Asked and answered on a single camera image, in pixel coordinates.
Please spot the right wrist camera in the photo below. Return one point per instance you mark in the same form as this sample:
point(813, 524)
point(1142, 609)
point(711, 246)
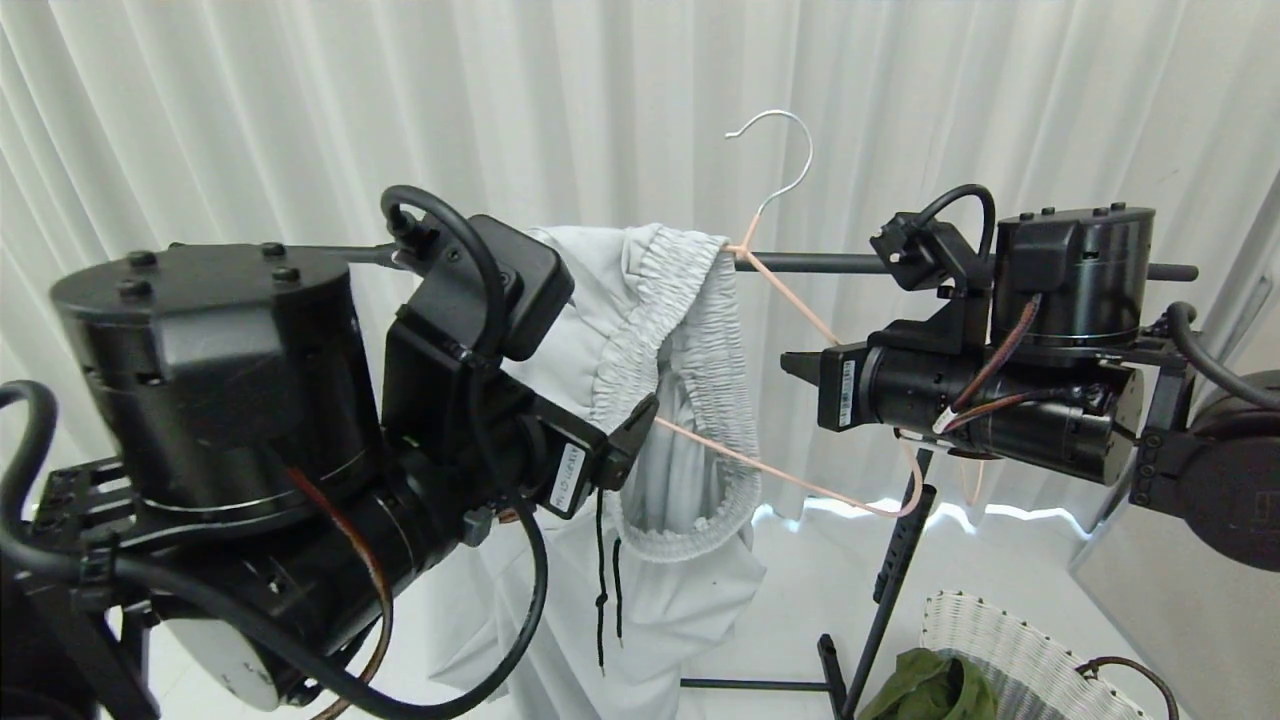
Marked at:
point(915, 250)

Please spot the green long-sleeved shirt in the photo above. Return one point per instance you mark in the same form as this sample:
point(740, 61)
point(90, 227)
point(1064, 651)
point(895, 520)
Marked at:
point(930, 690)

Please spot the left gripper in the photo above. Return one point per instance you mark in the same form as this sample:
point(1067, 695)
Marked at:
point(540, 470)

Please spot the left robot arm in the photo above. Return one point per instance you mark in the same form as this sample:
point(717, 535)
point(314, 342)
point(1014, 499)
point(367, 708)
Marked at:
point(220, 380)

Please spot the black clothes rack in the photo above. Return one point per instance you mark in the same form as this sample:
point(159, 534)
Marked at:
point(800, 263)

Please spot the white laundry basket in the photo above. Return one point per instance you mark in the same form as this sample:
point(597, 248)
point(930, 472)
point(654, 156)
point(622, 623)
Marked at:
point(1000, 650)

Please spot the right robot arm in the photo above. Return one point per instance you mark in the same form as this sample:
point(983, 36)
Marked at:
point(1080, 270)

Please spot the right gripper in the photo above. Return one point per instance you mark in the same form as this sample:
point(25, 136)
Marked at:
point(920, 390)

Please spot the pale grey shorts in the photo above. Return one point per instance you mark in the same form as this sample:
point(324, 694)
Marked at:
point(640, 620)

